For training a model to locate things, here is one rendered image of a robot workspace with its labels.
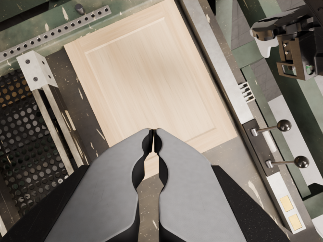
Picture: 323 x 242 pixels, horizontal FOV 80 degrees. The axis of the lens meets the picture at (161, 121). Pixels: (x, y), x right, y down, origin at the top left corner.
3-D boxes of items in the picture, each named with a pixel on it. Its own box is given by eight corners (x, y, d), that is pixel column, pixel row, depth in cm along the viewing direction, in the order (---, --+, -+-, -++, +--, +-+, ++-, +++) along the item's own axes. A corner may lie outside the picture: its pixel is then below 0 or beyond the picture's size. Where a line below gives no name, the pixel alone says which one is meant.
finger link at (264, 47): (245, 58, 40) (276, 63, 31) (237, 30, 37) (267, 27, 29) (259, 51, 40) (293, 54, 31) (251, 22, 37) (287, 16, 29)
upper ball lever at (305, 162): (266, 156, 69) (308, 152, 57) (271, 166, 69) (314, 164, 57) (260, 161, 67) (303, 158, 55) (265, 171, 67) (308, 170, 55)
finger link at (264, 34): (246, 41, 34) (282, 41, 26) (243, 32, 33) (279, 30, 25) (270, 28, 33) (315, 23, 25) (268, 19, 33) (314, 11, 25)
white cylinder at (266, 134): (273, 149, 72) (264, 129, 72) (278, 150, 69) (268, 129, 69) (266, 152, 72) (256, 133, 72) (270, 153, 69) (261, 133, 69)
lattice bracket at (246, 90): (243, 83, 73) (247, 81, 70) (251, 100, 73) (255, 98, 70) (234, 87, 73) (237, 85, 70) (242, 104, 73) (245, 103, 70)
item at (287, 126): (252, 125, 69) (290, 115, 58) (256, 135, 69) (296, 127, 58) (245, 129, 67) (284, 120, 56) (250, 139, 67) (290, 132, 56)
